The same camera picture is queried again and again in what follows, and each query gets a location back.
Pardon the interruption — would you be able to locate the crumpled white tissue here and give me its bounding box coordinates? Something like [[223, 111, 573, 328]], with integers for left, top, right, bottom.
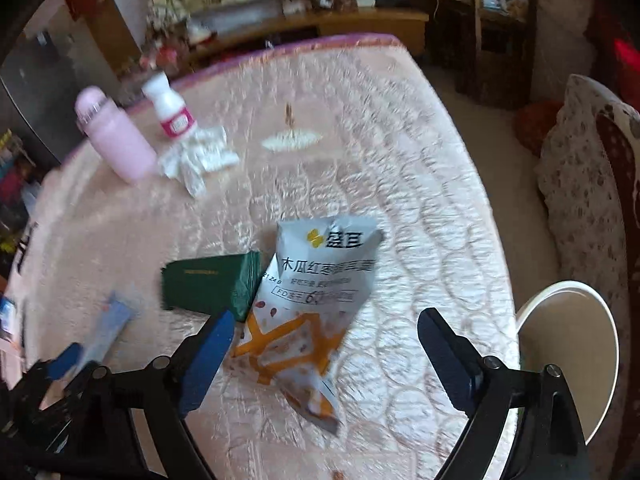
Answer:
[[157, 125, 241, 197]]

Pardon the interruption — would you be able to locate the wooden bench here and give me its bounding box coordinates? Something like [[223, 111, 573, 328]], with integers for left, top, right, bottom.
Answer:
[[190, 7, 431, 68]]

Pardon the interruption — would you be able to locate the grey refrigerator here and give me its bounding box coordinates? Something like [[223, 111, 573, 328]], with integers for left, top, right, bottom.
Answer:
[[0, 30, 93, 163]]

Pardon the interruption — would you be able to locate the dark green packet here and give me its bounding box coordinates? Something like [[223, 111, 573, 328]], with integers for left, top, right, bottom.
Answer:
[[160, 251, 263, 323]]

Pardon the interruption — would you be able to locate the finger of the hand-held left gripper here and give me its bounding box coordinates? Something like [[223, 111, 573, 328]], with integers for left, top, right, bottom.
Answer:
[[22, 342, 85, 383]]

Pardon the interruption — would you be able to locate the pile of assorted clutter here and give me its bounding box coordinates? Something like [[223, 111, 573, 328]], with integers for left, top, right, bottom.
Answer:
[[0, 130, 41, 261]]

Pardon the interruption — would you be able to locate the light blue packet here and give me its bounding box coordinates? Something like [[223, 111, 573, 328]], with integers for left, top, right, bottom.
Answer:
[[82, 292, 138, 363]]

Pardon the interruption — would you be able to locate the white plastic bucket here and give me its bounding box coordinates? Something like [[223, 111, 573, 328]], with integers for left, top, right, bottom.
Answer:
[[515, 281, 635, 445]]

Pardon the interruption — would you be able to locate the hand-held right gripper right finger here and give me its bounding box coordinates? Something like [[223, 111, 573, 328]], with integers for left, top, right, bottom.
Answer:
[[417, 307, 591, 480]]

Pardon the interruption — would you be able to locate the white grey snack bag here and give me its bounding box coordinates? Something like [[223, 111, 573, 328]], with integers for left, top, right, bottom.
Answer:
[[230, 215, 385, 436]]

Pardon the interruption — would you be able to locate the bright red bag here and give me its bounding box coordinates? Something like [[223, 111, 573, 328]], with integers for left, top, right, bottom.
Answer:
[[612, 37, 640, 91]]

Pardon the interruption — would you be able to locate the white pill bottle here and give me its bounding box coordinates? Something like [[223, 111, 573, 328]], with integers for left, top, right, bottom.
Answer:
[[141, 71, 197, 140]]

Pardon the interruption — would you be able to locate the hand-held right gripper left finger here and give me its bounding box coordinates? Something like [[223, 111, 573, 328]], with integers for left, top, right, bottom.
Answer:
[[30, 309, 237, 480]]

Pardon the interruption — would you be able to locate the pink quilted table cover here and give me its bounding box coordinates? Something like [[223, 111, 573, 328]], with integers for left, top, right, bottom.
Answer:
[[0, 34, 518, 480]]

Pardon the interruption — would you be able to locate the floral covered sofa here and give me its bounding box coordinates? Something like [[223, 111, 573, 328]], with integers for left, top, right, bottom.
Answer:
[[535, 74, 640, 480]]

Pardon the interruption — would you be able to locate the pink bottle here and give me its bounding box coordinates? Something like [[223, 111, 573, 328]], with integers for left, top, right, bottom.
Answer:
[[74, 86, 158, 183]]

